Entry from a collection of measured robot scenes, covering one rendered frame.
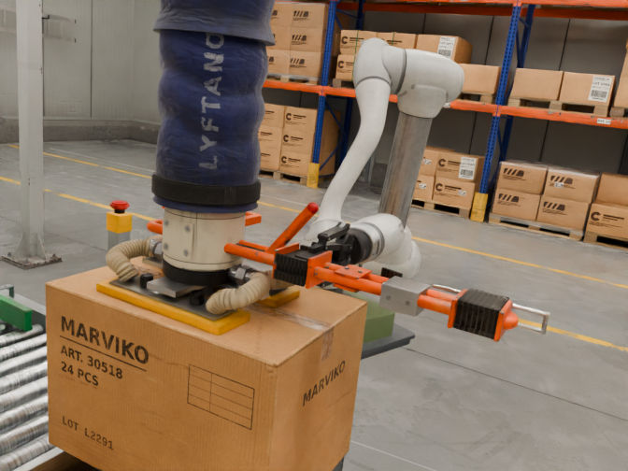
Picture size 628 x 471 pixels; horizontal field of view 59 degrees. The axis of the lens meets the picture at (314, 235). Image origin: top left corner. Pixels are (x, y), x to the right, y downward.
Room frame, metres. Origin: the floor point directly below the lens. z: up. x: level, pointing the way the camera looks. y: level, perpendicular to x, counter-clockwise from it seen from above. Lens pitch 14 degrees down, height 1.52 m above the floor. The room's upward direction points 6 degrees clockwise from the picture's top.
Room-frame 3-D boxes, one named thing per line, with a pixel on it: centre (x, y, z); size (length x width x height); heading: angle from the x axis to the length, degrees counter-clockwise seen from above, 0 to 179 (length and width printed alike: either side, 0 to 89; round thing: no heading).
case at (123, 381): (1.18, 0.21, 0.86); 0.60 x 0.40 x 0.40; 63
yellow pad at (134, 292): (1.08, 0.28, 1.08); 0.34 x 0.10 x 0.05; 61
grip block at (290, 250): (1.04, 0.02, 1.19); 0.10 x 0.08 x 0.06; 151
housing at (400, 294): (0.94, -0.17, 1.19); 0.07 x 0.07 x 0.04; 61
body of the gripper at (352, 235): (1.18, -0.07, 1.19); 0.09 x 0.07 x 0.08; 151
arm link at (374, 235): (1.24, -0.11, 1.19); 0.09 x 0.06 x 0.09; 61
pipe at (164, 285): (1.16, 0.23, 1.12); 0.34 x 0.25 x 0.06; 61
